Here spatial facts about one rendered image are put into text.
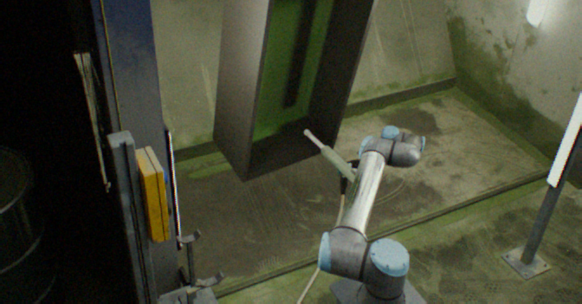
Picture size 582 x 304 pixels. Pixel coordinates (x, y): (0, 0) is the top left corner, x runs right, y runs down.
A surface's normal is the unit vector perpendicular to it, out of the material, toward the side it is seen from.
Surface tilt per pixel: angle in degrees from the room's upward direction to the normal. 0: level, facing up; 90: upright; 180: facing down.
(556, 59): 90
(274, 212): 0
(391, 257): 5
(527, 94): 90
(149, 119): 90
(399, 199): 0
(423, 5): 57
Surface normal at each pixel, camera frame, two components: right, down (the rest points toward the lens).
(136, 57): 0.46, 0.54
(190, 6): 0.40, 0.02
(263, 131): 0.15, -0.68
